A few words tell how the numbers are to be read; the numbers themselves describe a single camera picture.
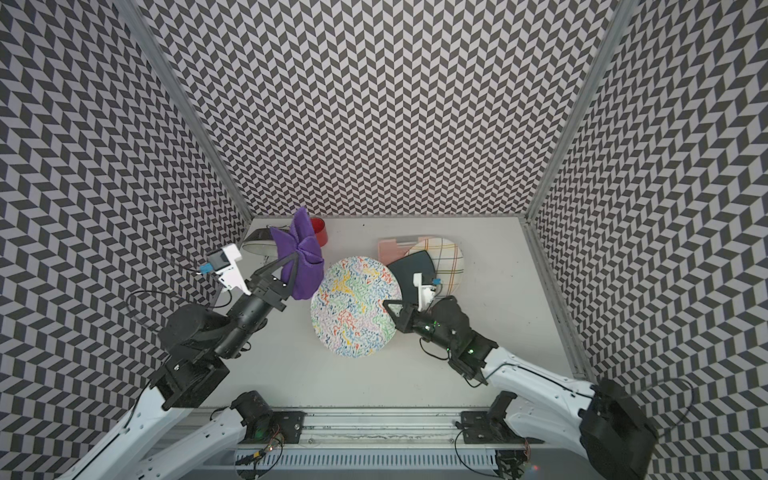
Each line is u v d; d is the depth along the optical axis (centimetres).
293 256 54
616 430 41
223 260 48
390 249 102
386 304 72
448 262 94
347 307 75
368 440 73
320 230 117
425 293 68
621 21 67
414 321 65
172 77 82
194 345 41
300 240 55
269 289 48
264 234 99
